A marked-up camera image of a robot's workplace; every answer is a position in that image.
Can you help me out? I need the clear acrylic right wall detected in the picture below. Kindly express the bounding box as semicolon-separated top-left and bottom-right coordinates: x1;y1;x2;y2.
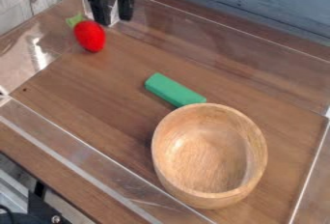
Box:
287;106;330;224

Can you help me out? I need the wooden bowl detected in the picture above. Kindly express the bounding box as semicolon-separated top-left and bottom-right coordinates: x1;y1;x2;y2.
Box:
151;103;269;210

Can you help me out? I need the red toy strawberry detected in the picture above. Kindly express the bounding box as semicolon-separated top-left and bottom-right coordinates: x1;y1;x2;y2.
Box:
65;14;106;53

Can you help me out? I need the clear acrylic wall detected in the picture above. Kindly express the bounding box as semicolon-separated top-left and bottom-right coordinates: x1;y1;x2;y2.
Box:
287;106;330;224
116;0;330;114
0;96;215;224

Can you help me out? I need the clear acrylic back wall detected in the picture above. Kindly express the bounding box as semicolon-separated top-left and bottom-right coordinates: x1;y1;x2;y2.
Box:
116;0;330;114

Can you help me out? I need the black clamp with cable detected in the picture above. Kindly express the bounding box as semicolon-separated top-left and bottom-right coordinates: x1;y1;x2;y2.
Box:
0;193;72;224

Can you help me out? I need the clear acrylic front wall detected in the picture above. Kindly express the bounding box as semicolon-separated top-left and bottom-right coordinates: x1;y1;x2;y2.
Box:
0;96;215;224

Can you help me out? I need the green rectangular block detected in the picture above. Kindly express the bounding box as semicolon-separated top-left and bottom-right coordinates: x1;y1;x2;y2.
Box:
144;72;206;107

